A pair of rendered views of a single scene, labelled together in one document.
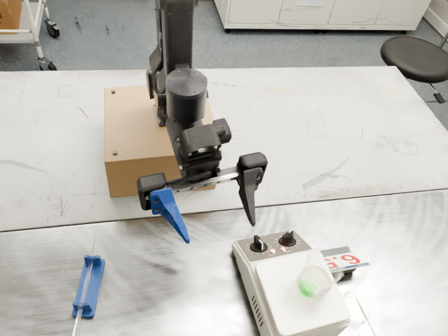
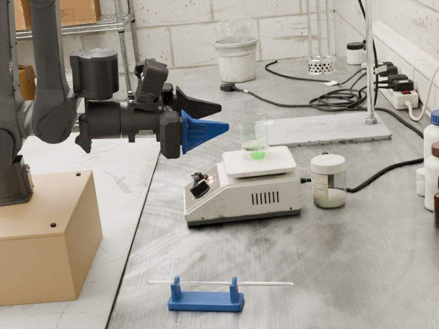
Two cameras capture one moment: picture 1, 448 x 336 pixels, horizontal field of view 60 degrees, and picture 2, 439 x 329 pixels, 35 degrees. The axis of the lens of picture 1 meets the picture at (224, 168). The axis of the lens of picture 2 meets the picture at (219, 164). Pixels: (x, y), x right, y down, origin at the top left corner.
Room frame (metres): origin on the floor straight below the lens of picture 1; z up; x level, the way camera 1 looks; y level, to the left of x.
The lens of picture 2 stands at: (-0.10, 0.94, 1.39)
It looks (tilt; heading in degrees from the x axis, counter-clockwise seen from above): 19 degrees down; 292
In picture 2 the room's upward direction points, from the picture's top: 6 degrees counter-clockwise
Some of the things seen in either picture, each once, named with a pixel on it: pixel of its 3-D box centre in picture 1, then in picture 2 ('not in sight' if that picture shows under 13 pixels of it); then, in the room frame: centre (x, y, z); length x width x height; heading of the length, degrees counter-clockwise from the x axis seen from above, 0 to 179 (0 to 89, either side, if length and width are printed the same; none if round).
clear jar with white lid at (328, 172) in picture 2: not in sight; (328, 181); (0.16, -0.18, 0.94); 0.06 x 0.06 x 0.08
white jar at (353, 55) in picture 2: not in sight; (356, 53); (0.32, -1.36, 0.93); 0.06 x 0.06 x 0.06
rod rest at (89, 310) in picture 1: (88, 283); (204, 292); (0.25, 0.18, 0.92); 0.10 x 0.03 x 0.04; 9
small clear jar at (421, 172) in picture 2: not in sight; (427, 182); (0.00, -0.25, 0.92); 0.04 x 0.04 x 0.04
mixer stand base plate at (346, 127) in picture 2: not in sight; (319, 128); (0.27, -0.60, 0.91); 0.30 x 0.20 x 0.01; 19
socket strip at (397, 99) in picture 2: not in sight; (390, 83); (0.16, -0.98, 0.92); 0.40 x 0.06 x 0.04; 109
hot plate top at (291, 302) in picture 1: (301, 290); (258, 161); (0.28, -0.15, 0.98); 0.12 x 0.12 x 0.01; 24
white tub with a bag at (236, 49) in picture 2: not in sight; (236, 46); (0.66, -1.14, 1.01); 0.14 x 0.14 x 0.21
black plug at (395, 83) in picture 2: not in sight; (398, 85); (0.12, -0.83, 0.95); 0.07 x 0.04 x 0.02; 19
